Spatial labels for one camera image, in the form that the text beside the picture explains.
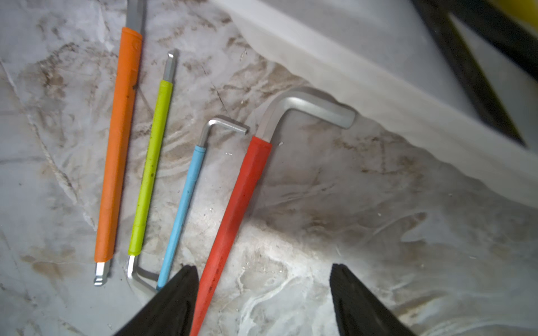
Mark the orange sleeved hex key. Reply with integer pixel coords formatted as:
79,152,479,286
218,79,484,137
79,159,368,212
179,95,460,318
94,1,147,287

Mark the thin dark grey hex key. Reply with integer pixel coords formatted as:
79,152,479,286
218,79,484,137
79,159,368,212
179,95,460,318
436,0,537,79

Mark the large black hex key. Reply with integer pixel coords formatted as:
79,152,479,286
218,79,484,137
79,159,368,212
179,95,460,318
412,1,527,147

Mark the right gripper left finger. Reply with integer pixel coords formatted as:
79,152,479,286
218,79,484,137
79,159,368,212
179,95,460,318
116,265,199,335

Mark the white rectangular storage box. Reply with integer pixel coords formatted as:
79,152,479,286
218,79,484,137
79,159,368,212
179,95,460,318
217,1,537,207

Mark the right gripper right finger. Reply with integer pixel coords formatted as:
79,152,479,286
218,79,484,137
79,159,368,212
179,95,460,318
329,263,415,336

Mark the yellow sleeved hex key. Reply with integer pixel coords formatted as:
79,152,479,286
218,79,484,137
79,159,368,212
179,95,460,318
490,0,537,30

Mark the blue sleeved hex key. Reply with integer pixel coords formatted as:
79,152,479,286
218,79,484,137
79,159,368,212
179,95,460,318
156,116,249,291

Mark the red sleeved hex key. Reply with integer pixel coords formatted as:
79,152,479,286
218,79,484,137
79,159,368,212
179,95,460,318
191,88,357,335

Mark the green sleeved hex key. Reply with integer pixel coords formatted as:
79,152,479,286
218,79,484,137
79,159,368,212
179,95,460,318
127,49,179,296

